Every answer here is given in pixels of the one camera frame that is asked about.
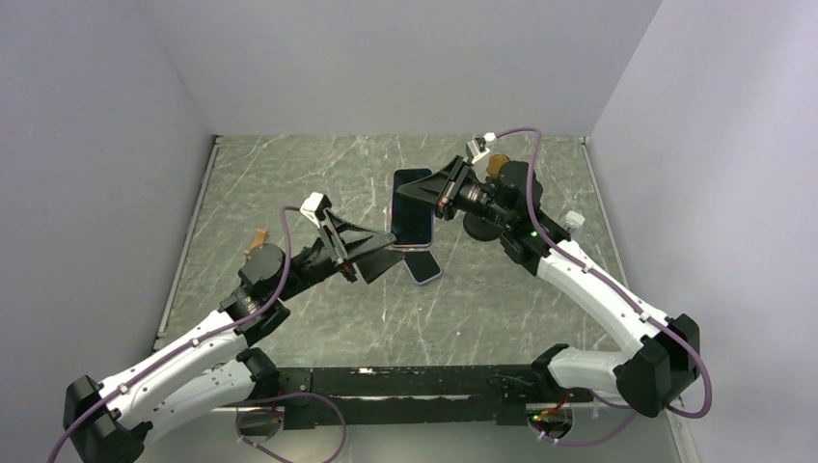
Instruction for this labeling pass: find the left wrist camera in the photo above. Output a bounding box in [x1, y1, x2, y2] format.
[299, 192, 332, 228]

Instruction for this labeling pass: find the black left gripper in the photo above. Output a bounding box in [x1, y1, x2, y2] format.
[274, 207, 404, 302]

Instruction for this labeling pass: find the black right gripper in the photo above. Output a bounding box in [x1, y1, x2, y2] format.
[396, 156, 514, 230]

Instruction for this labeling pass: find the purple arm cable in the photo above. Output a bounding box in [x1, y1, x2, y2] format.
[492, 126, 714, 449]
[45, 205, 349, 463]

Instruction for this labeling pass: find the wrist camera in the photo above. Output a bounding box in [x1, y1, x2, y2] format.
[466, 132, 497, 165]
[299, 192, 332, 228]

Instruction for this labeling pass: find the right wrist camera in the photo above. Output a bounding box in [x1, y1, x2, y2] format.
[466, 132, 497, 165]

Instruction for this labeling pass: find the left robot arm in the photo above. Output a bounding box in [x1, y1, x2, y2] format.
[60, 200, 402, 462]

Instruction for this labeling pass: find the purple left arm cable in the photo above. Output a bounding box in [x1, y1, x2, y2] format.
[45, 205, 349, 463]

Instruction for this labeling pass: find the black base bar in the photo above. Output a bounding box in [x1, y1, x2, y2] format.
[238, 365, 592, 430]

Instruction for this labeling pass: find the dark phone purple edge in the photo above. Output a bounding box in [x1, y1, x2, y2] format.
[389, 168, 434, 249]

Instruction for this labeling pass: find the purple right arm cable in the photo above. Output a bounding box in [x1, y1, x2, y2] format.
[492, 126, 714, 449]

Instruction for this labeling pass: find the gold microphone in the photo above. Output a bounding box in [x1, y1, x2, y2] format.
[485, 153, 509, 178]

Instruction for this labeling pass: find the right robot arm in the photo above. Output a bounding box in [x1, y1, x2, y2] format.
[396, 156, 702, 418]

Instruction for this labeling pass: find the curved brown wooden piece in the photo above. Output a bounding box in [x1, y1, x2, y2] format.
[244, 229, 269, 258]

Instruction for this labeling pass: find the black microphone stand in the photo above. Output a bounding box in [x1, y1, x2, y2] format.
[462, 213, 504, 242]

